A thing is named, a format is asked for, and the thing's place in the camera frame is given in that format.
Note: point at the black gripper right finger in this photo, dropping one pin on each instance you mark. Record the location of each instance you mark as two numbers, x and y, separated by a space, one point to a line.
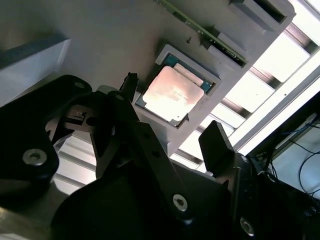
215 147

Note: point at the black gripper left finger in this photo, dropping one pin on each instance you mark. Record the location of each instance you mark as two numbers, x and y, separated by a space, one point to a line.
25 130

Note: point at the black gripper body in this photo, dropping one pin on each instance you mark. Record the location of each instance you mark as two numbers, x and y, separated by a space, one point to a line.
112 212

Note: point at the silver topped CPU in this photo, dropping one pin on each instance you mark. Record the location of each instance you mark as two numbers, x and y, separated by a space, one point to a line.
172 95

